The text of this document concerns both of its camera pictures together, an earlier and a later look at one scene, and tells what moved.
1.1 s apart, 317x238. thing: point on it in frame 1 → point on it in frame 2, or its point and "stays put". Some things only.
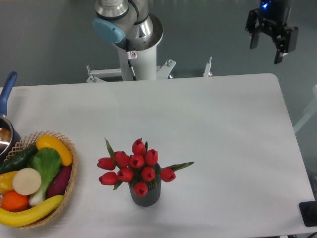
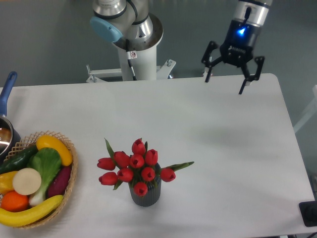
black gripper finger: (287, 43) → (259, 61)
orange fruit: (12, 202) stays put
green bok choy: (47, 162) stays put
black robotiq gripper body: (274, 15) → (237, 49)
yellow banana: (12, 219) stays put
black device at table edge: (308, 210) stays put
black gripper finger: (252, 27) → (206, 58)
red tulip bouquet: (138, 169) stays put
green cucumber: (19, 161) stays put
